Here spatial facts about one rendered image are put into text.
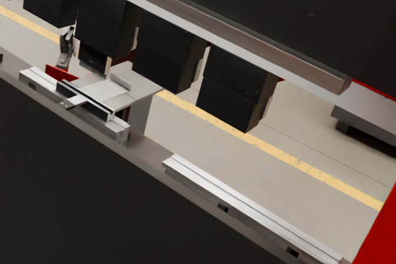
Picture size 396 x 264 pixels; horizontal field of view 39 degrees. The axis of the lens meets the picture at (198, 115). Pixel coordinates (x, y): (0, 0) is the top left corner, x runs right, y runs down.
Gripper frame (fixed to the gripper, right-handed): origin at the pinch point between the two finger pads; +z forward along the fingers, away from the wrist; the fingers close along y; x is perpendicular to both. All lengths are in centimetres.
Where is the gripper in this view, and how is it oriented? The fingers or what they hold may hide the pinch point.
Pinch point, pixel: (63, 62)
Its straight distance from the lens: 170.3
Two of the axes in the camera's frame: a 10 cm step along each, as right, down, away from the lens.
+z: -1.8, 8.5, -5.0
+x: 9.7, 2.4, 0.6
